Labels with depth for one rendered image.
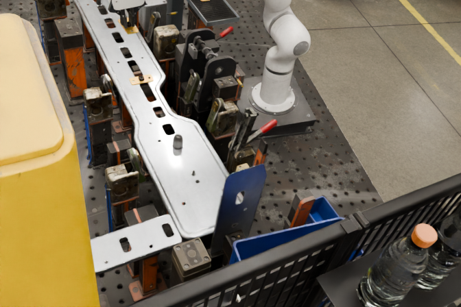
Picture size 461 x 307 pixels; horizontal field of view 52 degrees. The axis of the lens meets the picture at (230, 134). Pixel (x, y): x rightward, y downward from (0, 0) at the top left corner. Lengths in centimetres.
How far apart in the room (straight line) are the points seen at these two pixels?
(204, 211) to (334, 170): 77
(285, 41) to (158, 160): 65
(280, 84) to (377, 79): 190
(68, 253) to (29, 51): 9
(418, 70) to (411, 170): 112
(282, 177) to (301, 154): 16
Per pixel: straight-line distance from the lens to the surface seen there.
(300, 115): 205
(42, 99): 20
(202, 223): 136
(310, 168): 197
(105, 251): 131
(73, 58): 200
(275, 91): 200
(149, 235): 133
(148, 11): 197
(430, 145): 344
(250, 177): 109
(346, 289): 84
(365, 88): 366
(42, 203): 20
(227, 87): 158
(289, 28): 179
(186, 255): 123
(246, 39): 256
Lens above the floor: 213
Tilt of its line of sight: 46 degrees down
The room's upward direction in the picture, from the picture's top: 11 degrees clockwise
